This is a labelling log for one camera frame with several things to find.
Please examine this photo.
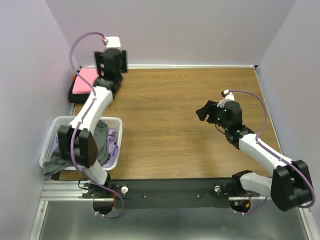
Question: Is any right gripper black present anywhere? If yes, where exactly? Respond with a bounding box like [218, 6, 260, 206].
[195, 99, 230, 130]

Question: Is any pink t shirt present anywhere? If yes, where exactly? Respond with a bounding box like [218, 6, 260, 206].
[72, 67, 98, 94]

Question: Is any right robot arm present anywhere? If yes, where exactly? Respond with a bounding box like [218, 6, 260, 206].
[195, 100, 316, 212]

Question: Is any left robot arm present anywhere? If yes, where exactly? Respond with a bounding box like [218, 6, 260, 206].
[57, 47, 128, 198]

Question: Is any black folded t shirt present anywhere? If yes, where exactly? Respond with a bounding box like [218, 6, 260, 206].
[68, 80, 90, 104]

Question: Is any white plastic laundry basket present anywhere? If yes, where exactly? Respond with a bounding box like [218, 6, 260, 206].
[39, 116, 123, 176]

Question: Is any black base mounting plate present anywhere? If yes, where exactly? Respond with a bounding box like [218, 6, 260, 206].
[81, 178, 257, 213]

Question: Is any lavender t shirt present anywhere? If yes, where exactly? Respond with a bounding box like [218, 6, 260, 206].
[53, 128, 119, 168]

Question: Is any grey t shirt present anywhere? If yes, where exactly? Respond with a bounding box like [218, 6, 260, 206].
[42, 121, 110, 176]

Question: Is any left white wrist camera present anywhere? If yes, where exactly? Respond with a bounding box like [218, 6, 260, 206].
[102, 36, 121, 49]

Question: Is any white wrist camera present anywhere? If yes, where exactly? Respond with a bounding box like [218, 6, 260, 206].
[102, 36, 121, 49]
[217, 89, 235, 108]

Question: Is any white wall base trim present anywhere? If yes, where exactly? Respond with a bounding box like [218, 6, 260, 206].
[79, 64, 257, 70]

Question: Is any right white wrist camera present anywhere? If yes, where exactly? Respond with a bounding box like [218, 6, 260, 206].
[217, 89, 235, 108]

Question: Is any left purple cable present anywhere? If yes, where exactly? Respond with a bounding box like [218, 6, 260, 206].
[68, 32, 126, 219]

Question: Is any aluminium extrusion rail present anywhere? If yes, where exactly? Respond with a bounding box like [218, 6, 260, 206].
[39, 180, 88, 201]

